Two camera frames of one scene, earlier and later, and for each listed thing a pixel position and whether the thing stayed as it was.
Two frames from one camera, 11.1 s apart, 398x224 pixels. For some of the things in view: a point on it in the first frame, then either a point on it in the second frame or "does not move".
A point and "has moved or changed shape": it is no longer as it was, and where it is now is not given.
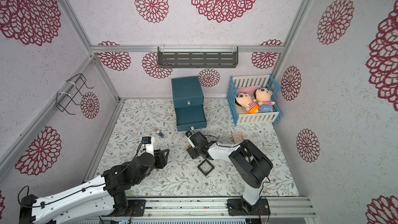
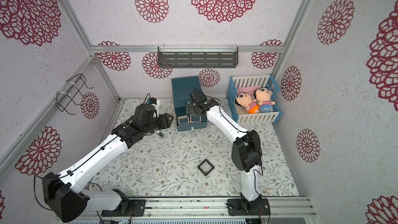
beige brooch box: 238,137 has moved or changed shape
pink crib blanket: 250,89 does not move
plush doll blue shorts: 264,95 does not move
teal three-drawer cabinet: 189,101 does not move
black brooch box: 205,167 does not move
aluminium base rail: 281,208 does not move
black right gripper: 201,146 to 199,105
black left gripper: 160,157 to 165,122
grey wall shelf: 198,56 does not move
